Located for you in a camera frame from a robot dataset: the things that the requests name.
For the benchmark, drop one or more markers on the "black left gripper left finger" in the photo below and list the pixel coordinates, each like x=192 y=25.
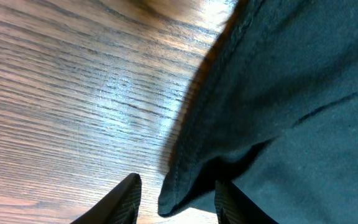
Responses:
x=119 y=206

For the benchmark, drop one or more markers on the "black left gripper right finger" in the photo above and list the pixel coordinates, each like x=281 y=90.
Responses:
x=234 y=207

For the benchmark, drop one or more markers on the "black t-shirt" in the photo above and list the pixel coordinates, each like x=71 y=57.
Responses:
x=277 y=115

